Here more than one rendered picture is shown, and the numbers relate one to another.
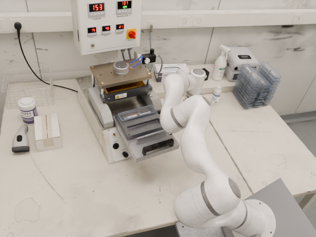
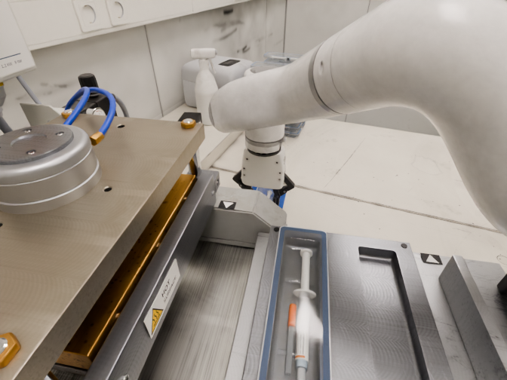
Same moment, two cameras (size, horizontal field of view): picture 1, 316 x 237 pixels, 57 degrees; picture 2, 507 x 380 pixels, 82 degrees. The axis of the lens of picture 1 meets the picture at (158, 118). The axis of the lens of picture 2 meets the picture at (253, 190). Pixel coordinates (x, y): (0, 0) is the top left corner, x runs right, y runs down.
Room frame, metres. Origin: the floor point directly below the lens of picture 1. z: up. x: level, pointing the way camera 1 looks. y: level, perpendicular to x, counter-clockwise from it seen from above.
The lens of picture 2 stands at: (0.98, 0.25, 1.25)
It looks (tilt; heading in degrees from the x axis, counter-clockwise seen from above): 37 degrees down; 313
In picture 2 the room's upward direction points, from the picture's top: straight up
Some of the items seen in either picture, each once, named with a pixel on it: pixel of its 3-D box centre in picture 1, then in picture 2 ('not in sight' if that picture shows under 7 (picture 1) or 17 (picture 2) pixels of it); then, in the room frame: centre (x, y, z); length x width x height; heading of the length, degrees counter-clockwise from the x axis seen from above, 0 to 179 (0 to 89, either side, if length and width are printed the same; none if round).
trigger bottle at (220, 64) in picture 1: (221, 63); (207, 87); (1.80, -0.38, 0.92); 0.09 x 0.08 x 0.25; 47
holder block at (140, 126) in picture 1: (140, 121); (340, 315); (1.02, 0.08, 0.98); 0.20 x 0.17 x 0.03; 123
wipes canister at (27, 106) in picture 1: (28, 110); not in sight; (1.15, 0.72, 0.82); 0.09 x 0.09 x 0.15
